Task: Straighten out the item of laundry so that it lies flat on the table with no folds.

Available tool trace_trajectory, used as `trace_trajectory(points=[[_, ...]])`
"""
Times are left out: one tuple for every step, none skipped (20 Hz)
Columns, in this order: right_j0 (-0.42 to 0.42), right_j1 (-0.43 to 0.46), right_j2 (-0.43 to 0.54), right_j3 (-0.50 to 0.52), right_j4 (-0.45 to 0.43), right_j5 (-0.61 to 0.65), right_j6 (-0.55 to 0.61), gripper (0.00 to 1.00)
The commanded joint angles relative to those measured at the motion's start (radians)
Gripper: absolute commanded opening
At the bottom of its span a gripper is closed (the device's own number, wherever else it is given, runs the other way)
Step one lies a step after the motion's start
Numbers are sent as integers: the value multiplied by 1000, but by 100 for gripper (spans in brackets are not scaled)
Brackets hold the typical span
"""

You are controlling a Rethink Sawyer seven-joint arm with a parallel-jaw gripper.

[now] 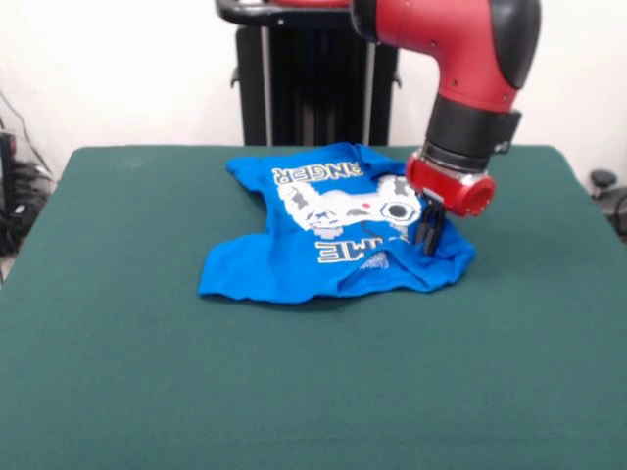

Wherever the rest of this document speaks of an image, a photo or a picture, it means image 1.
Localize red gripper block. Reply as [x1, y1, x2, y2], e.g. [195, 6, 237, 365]
[405, 149, 498, 258]

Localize black cable bundle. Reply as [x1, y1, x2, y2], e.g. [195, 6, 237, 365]
[0, 87, 58, 259]

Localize dark green table cloth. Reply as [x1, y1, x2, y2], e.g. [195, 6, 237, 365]
[0, 144, 627, 470]

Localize black electronics box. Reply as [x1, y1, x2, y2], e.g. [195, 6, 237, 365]
[0, 130, 20, 216]

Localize blue printed t-shirt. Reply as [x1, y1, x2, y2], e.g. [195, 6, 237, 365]
[197, 141, 478, 306]

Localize black chair part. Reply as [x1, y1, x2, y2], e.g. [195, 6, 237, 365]
[589, 168, 627, 246]

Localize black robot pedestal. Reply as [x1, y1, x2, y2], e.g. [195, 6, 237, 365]
[215, 0, 423, 147]

